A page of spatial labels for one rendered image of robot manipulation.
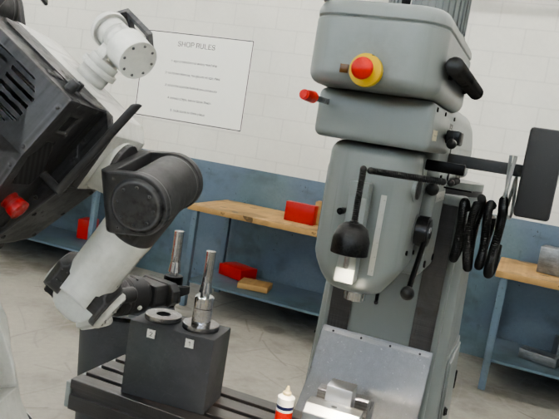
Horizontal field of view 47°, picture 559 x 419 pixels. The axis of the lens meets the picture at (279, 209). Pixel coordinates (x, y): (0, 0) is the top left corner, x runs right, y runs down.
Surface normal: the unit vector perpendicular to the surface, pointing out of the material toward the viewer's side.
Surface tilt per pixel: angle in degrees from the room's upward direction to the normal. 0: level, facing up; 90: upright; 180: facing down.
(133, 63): 118
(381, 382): 63
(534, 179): 90
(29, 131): 84
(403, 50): 90
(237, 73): 90
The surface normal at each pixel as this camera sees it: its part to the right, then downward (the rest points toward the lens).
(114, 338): -0.05, 0.18
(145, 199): -0.26, 0.31
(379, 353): -0.25, -0.39
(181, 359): -0.26, 0.08
